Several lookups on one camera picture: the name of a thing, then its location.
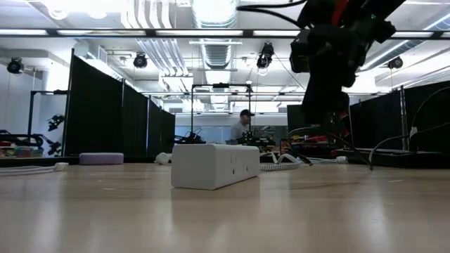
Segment white power strip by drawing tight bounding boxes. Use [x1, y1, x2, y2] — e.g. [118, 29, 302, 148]
[171, 143, 262, 191]

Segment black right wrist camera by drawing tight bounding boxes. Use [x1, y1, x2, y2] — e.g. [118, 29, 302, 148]
[289, 30, 311, 74]

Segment black overhead frame bar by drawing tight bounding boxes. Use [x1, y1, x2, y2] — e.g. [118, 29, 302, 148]
[0, 27, 450, 40]

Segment white cable with plug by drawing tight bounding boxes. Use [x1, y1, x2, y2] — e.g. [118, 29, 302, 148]
[0, 162, 70, 176]

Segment coiled white power strip cord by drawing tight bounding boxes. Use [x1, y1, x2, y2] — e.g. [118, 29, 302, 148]
[259, 150, 302, 172]

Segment lavender flat pad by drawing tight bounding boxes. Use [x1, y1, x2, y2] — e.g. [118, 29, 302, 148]
[79, 152, 124, 166]

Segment black curtain partition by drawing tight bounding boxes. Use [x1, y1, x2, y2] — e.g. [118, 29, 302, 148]
[349, 80, 450, 152]
[64, 48, 176, 157]

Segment black camera cable white label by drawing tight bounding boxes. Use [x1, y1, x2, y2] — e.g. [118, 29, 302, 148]
[236, 0, 309, 29]

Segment black gantry frame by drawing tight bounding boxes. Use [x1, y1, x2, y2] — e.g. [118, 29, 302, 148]
[190, 83, 252, 143]
[27, 89, 70, 157]

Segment red and yellow equipment rack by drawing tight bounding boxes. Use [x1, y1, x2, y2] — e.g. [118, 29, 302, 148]
[280, 134, 338, 157]

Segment person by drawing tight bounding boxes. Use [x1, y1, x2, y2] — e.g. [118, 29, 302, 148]
[230, 109, 256, 145]

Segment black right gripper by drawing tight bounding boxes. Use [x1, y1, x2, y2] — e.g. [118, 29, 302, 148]
[301, 24, 373, 124]

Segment white ceiling pipe bundle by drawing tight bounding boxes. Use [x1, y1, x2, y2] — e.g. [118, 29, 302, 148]
[121, 0, 194, 77]

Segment colourful storage bins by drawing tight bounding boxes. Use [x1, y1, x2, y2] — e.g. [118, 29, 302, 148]
[0, 145, 45, 158]

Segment black ceiling spotlight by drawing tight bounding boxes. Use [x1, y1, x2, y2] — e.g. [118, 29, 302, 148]
[6, 57, 25, 75]
[387, 56, 404, 70]
[255, 41, 276, 70]
[132, 51, 149, 70]

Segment black monitor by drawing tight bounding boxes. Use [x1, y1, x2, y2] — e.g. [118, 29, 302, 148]
[286, 104, 307, 136]

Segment silver ventilation duct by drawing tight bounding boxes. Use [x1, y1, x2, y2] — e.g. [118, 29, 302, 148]
[191, 0, 240, 70]

